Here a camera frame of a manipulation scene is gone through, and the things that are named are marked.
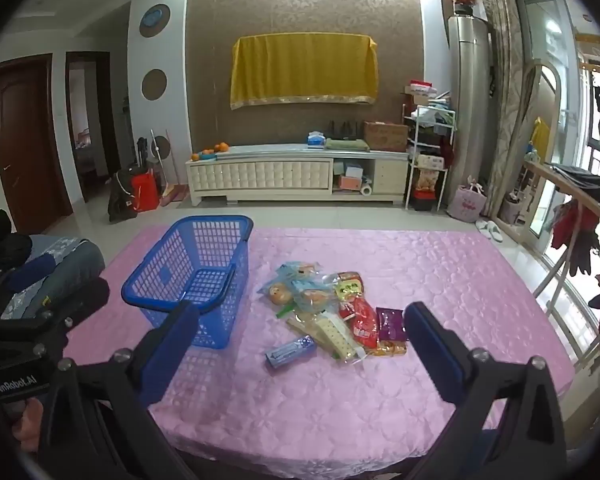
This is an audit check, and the mop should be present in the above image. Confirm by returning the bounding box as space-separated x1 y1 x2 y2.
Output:
149 129 165 196

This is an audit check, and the person's left hand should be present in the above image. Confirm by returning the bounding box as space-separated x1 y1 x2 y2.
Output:
7 400 45 443

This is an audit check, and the blue gum packet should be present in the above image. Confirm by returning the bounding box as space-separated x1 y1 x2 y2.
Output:
265 335 317 366

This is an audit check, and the silver tower air conditioner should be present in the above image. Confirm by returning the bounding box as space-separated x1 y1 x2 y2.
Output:
447 15 493 216

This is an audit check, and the yellow cloth cover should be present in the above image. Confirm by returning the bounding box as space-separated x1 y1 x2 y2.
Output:
230 34 379 110

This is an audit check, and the black router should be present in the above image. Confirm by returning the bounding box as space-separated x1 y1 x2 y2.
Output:
328 120 359 141

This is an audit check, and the round brown wall disc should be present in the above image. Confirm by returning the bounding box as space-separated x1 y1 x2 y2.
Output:
141 69 168 101

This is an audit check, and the orange snack packet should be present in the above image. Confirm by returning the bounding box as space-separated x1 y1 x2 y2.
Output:
367 339 408 357

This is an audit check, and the white metal shelf rack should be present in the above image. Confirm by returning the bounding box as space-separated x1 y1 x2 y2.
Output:
402 102 456 211

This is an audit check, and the brown wooden door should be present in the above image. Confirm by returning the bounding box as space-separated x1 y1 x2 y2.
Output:
0 55 73 235

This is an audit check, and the red snack packet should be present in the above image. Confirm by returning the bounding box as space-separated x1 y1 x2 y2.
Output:
339 297 381 350

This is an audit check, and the broom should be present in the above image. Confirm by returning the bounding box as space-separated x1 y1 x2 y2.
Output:
162 130 187 207

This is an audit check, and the blue plastic basket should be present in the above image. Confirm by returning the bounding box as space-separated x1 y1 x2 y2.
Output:
121 215 254 350

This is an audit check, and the brown cardboard box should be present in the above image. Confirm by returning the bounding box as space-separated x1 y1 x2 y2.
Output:
364 121 410 152

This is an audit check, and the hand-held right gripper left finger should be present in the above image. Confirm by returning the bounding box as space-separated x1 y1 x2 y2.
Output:
37 301 202 480

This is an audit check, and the green label snack packet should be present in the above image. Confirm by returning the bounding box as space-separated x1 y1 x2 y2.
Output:
332 271 363 306

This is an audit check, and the green folded cloth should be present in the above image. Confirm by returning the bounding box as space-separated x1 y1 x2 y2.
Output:
325 138 371 152

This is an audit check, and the purple snack packet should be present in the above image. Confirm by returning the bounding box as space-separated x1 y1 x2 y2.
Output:
376 307 407 343

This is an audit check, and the pair of white slippers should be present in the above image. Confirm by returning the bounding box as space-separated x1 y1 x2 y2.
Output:
475 220 503 243

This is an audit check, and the red hanging garment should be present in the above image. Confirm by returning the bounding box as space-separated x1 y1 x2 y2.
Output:
552 200 600 276

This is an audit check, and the pink bag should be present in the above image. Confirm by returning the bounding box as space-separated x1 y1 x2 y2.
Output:
454 180 488 223

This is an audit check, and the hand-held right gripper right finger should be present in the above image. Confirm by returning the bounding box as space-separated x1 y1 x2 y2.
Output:
404 301 568 480

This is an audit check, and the black bag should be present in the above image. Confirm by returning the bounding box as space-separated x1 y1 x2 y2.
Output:
107 170 138 223

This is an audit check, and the black jacket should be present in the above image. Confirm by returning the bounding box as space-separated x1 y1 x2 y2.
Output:
0 210 33 283

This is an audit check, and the round blue wall plate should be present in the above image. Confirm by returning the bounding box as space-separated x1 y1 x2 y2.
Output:
139 4 171 38

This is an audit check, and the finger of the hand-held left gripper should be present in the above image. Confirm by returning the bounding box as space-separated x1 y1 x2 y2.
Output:
45 277 112 322
0 313 79 357

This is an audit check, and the white tv cabinet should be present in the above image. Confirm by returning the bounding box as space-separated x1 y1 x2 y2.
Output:
186 144 410 206

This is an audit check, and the pink tablecloth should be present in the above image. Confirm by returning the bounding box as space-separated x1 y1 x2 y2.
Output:
62 225 576 466

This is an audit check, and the cracker packet with white strip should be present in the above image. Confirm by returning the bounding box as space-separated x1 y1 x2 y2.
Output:
312 310 368 363

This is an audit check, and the grey chair cover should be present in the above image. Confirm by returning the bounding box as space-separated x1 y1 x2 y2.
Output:
0 234 106 321

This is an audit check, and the patterned beige curtain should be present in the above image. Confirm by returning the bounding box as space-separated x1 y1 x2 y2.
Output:
477 0 523 221

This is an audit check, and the wooden drying rack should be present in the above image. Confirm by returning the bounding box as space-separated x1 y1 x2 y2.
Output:
522 160 600 366

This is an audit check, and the yellow towel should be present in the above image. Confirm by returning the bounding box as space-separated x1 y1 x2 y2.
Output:
532 117 551 161

